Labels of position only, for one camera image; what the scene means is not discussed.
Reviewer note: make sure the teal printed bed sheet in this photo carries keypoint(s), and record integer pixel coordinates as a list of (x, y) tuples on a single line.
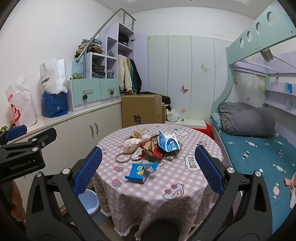
[(254, 157)]

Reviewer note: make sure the pile of folded clothes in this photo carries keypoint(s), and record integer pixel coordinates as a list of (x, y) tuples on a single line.
[(89, 48)]

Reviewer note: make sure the white blue paper carton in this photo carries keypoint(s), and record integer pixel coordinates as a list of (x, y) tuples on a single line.
[(167, 142)]

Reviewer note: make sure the brown paper wrappers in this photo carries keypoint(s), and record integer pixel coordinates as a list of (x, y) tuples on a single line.
[(148, 144)]

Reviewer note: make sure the green toy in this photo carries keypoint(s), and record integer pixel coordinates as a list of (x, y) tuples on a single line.
[(76, 75)]

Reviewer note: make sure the white wardrobe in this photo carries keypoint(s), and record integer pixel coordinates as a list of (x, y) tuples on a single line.
[(194, 92)]

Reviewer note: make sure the black hanging jacket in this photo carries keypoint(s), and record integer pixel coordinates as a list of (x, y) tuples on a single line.
[(138, 80)]

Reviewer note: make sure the round table pink checked cloth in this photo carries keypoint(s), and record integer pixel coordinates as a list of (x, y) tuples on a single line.
[(180, 185)]

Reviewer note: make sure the small white plastic bag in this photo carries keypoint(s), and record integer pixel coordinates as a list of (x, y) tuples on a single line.
[(172, 115)]

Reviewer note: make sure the pale pink crumpled bag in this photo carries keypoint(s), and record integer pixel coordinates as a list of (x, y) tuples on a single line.
[(131, 144)]

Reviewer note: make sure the beige crumpled paper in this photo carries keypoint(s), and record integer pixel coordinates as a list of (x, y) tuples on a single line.
[(138, 134)]

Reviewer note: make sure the folded dark jeans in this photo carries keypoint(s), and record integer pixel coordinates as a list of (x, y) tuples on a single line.
[(98, 70)]

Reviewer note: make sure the light blue plastic bin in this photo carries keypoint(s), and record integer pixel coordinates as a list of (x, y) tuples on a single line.
[(89, 201)]

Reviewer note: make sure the grey quilt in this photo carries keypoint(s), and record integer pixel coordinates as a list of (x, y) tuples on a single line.
[(249, 120)]

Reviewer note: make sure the green hanging jacket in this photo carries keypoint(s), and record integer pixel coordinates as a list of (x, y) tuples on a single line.
[(132, 76)]

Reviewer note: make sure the brown cardboard box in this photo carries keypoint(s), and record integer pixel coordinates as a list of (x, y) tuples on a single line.
[(141, 110)]

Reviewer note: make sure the teal drawer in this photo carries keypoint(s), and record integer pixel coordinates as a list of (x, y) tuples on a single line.
[(86, 90), (109, 88)]

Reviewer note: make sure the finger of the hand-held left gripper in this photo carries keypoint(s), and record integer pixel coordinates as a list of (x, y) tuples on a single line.
[(16, 133), (45, 136)]

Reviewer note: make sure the small colourful packets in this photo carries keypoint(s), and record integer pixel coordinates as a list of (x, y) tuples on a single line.
[(5, 127)]

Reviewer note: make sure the blue snack packet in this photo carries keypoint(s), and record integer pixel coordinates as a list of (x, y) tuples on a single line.
[(136, 173)]

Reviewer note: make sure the pale butterfly sticker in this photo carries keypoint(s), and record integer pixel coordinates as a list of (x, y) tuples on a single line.
[(204, 67)]

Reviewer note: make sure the dark foil wrapper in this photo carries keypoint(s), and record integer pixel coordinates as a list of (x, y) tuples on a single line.
[(168, 158)]

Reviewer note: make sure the purple wall shelf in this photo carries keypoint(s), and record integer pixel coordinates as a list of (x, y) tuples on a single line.
[(277, 97)]

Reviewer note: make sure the person's left forearm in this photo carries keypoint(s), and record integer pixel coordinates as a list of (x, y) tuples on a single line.
[(17, 201)]

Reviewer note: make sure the white plastic bag red print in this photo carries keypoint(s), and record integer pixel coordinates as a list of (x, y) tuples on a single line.
[(19, 104)]

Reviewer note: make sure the red snack packet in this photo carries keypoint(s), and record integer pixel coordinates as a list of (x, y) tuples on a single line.
[(157, 153)]

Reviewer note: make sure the white low cabinet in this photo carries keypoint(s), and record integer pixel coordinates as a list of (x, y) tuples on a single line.
[(76, 129)]

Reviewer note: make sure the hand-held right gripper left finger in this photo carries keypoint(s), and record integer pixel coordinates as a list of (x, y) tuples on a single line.
[(87, 171)]

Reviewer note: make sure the pink butterfly sticker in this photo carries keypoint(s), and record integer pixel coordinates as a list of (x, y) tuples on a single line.
[(184, 89)]

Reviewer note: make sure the small white red wrapper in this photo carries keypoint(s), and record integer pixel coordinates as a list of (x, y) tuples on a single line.
[(137, 156)]

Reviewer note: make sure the white paper bag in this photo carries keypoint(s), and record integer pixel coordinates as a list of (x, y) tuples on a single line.
[(52, 76)]

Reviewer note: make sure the black clothes pile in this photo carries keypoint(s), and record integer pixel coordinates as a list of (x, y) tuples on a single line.
[(166, 99)]

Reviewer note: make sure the grey metal handrail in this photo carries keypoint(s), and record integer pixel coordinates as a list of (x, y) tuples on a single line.
[(101, 27)]

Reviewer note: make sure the purple white stair shelf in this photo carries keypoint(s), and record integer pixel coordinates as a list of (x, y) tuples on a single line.
[(112, 46)]

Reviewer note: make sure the white step platform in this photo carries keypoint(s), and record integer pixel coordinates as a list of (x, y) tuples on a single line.
[(192, 123)]

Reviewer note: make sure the blue shopping bag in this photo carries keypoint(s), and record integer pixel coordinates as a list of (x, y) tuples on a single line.
[(54, 104)]

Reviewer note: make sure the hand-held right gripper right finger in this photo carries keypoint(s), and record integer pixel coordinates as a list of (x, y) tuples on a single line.
[(209, 169)]

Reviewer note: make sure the cream hanging jacket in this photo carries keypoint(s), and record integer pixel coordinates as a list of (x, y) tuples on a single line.
[(123, 74)]

